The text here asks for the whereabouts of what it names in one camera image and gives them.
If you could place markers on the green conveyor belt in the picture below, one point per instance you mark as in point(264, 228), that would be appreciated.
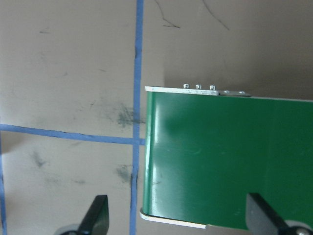
point(205, 150)

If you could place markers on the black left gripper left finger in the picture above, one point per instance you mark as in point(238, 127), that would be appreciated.
point(95, 221)

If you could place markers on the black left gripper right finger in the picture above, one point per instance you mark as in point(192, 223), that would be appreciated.
point(262, 219)

